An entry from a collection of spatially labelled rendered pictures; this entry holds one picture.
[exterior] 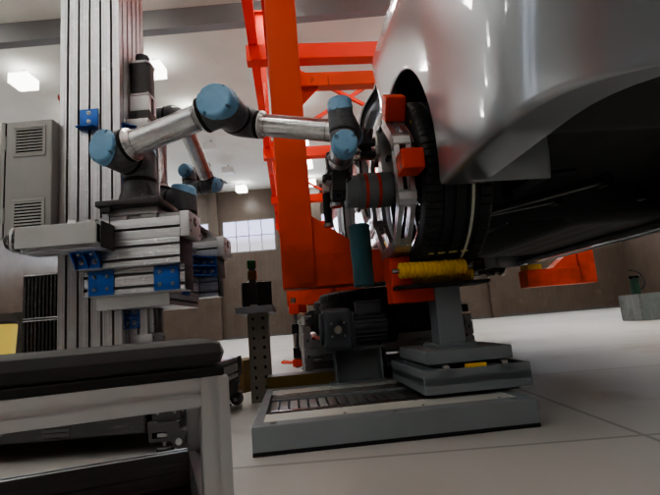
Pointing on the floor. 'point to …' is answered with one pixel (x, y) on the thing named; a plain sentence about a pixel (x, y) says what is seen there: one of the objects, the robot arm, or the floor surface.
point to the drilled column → (259, 355)
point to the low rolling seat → (22, 371)
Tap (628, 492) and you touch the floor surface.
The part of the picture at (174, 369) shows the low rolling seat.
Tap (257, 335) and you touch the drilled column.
